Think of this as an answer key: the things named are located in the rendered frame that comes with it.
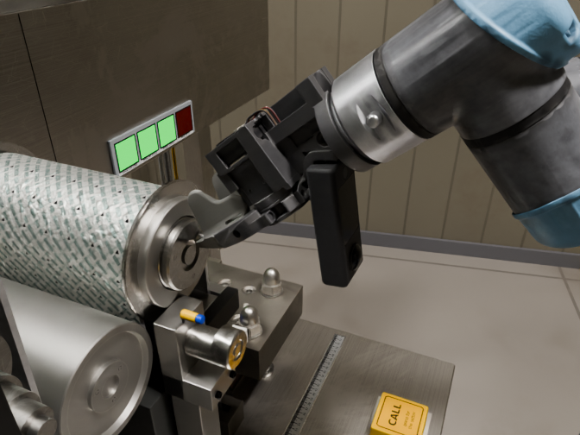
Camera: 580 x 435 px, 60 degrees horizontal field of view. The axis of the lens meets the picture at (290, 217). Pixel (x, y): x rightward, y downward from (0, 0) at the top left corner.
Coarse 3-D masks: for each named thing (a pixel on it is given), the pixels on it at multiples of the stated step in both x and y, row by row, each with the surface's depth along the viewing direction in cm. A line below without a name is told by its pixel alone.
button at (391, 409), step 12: (384, 396) 76; (396, 396) 76; (384, 408) 74; (396, 408) 74; (408, 408) 74; (420, 408) 74; (384, 420) 72; (396, 420) 72; (408, 420) 72; (420, 420) 72; (372, 432) 72; (384, 432) 71; (396, 432) 70; (408, 432) 70; (420, 432) 70
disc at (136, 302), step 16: (160, 192) 47; (176, 192) 50; (144, 208) 46; (144, 224) 46; (128, 240) 45; (128, 256) 45; (128, 272) 45; (128, 288) 46; (128, 304) 47; (144, 304) 49
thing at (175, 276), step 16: (176, 224) 49; (192, 224) 50; (176, 240) 48; (192, 240) 52; (160, 256) 48; (176, 256) 49; (192, 256) 52; (160, 272) 48; (176, 272) 49; (192, 272) 52; (176, 288) 50
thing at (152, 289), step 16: (160, 208) 48; (176, 208) 49; (160, 224) 47; (144, 240) 46; (160, 240) 47; (144, 256) 46; (144, 272) 46; (144, 288) 47; (160, 288) 49; (192, 288) 55; (160, 304) 50
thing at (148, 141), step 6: (144, 132) 93; (150, 132) 94; (138, 138) 92; (144, 138) 93; (150, 138) 95; (144, 144) 94; (150, 144) 95; (156, 144) 97; (144, 150) 94; (150, 150) 96; (144, 156) 94
